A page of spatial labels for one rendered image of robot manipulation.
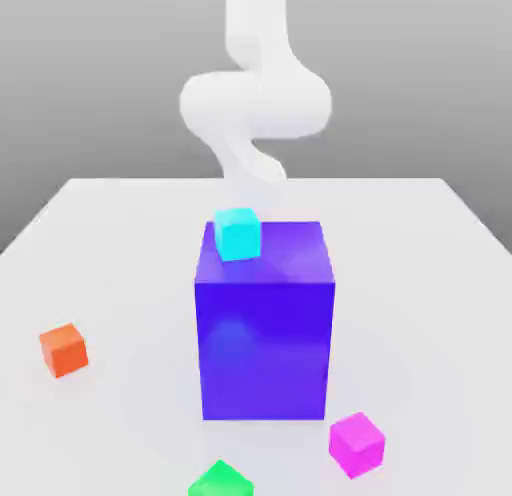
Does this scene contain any small cyan cube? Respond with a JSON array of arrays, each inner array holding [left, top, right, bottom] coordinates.
[[213, 207, 262, 263]]

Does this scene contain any small orange cube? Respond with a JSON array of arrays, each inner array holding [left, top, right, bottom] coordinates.
[[38, 322, 90, 380]]

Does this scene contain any small magenta cube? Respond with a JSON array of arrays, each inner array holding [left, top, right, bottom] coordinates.
[[328, 411, 387, 481]]

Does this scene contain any small green cube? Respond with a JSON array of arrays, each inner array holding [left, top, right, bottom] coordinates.
[[187, 458, 255, 496]]

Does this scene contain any large purple box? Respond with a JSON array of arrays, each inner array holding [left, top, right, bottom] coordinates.
[[193, 220, 336, 422]]

